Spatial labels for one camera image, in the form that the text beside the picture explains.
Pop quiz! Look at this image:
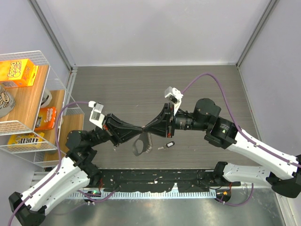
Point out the orange razor package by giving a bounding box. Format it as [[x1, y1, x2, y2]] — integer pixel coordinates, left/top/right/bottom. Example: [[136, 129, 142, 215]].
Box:
[[35, 107, 56, 131]]

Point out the slotted cable duct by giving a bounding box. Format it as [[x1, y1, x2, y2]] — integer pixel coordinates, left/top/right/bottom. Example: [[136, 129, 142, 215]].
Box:
[[66, 188, 216, 200]]

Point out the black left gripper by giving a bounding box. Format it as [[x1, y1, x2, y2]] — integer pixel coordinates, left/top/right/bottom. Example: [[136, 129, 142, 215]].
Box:
[[88, 112, 143, 147]]

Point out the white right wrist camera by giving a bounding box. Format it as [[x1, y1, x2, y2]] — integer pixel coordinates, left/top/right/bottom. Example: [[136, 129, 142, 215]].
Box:
[[164, 87, 183, 115]]

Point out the white bottle on shelf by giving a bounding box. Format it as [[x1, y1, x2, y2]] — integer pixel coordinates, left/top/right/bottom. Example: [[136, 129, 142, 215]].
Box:
[[40, 88, 52, 108]]

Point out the white wire shelf rack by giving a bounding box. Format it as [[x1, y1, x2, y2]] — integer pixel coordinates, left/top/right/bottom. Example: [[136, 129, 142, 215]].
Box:
[[0, 51, 84, 168]]

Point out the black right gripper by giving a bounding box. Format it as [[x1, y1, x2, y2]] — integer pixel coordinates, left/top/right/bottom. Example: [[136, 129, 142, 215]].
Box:
[[144, 102, 209, 138]]

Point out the grey cartoon pouch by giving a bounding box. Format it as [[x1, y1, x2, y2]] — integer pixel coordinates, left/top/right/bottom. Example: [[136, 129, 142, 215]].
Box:
[[0, 86, 16, 118]]

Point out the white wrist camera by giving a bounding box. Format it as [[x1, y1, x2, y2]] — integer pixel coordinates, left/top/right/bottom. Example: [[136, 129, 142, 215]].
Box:
[[164, 87, 183, 115], [88, 101, 105, 129]]

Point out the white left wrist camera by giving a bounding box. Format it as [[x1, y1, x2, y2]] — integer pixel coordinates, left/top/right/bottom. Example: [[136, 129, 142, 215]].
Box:
[[88, 101, 105, 129]]

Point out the yellow candy box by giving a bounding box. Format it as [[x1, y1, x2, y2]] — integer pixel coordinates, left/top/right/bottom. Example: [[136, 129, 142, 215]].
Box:
[[8, 132, 44, 148]]

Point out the orange yellow snack box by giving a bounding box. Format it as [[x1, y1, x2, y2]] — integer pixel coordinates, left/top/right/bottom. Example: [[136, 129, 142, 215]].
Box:
[[0, 58, 39, 88]]

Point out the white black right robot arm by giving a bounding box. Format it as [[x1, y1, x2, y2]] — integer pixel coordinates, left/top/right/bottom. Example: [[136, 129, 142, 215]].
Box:
[[143, 98, 301, 198]]

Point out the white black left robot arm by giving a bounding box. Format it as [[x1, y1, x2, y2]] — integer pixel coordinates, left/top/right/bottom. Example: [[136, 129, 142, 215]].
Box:
[[9, 113, 143, 226]]

